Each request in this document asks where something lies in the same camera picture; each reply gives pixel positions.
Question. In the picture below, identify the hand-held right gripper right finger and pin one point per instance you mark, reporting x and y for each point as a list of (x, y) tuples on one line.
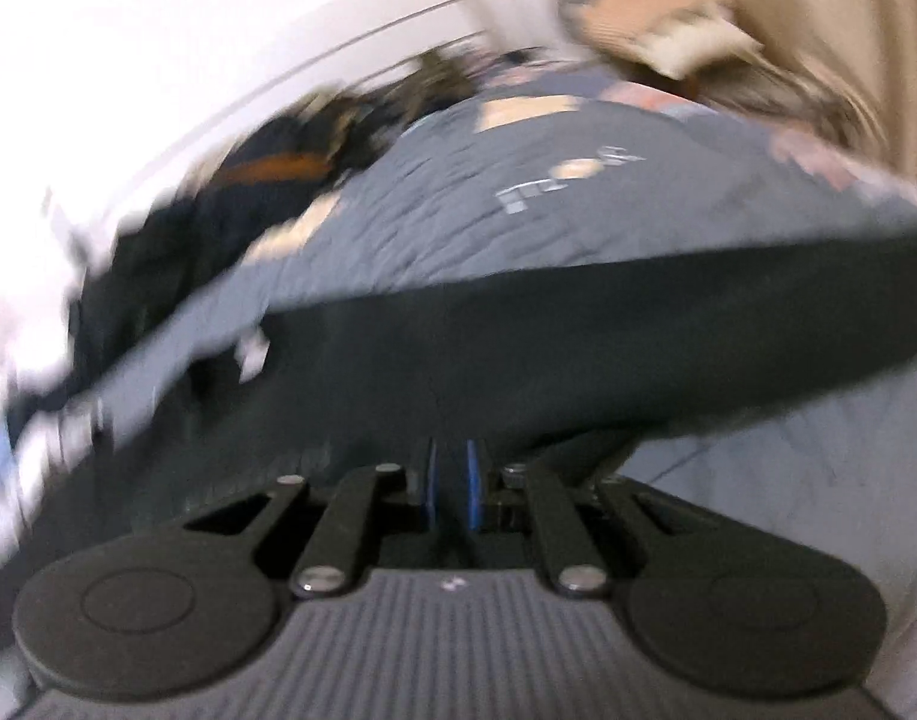
[(473, 484)]

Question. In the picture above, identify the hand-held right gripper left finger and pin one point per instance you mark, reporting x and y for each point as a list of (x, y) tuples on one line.
[(430, 484)]

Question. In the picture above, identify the black fleece sweater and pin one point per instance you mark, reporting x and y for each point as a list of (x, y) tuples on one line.
[(578, 337)]

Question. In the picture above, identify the pile of dark clothes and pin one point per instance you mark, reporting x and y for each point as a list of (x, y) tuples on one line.
[(263, 195)]

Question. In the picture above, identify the grey printed quilt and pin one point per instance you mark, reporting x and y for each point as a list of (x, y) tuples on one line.
[(578, 195)]

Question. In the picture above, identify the white headboard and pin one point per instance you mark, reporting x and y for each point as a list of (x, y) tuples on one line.
[(203, 75)]

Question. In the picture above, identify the beige and white pillow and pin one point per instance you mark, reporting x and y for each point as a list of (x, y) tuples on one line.
[(653, 15)]

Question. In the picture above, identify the beige curtain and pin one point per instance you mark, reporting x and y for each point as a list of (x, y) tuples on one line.
[(840, 30)]

